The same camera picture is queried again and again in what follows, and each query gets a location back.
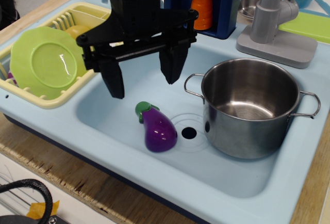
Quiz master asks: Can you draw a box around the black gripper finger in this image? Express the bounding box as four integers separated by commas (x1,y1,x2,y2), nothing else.
99,60,125,99
159,45,189,84

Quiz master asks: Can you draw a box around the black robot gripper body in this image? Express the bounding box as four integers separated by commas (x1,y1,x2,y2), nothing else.
76,0,198,71

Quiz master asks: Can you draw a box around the purple toy eggplant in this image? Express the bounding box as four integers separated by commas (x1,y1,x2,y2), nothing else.
135,101,178,152

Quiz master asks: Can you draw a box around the stainless steel pot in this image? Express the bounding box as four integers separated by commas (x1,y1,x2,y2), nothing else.
199,58,306,159

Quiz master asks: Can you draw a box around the green plastic plate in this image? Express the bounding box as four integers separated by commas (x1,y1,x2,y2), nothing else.
10,27,87,100

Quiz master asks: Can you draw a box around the orange toy carrot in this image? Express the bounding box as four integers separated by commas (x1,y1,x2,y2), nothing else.
191,0,213,30

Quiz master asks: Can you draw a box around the grey toy faucet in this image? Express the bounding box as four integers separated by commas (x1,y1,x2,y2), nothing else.
236,0,318,69

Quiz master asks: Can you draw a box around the small steel bowl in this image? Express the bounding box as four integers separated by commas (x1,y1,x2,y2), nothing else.
238,0,260,21

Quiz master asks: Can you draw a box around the green cutting board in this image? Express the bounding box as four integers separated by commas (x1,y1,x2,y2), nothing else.
279,12,329,44

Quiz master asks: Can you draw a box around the yellow tape piece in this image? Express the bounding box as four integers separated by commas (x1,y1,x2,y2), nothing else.
26,200,60,220

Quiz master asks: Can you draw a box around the black cable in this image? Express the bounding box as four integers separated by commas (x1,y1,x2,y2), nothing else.
0,179,54,224

